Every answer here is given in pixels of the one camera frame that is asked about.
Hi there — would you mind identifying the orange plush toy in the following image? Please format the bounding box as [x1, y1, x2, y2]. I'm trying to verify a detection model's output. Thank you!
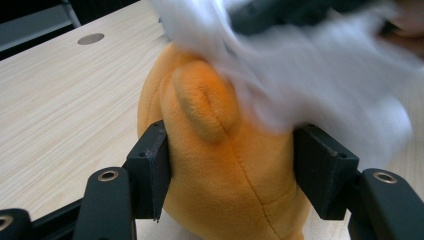
[136, 43, 313, 240]

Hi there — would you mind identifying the white metal stand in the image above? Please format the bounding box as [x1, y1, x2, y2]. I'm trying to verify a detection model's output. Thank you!
[0, 0, 83, 54]

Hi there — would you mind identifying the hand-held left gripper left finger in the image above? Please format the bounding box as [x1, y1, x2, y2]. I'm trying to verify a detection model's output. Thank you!
[124, 119, 173, 223]

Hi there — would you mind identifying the white wet wipe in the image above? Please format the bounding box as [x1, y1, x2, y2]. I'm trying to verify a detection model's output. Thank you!
[149, 0, 424, 169]

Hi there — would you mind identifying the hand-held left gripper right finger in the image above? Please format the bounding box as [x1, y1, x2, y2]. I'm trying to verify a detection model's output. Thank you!
[293, 123, 360, 221]

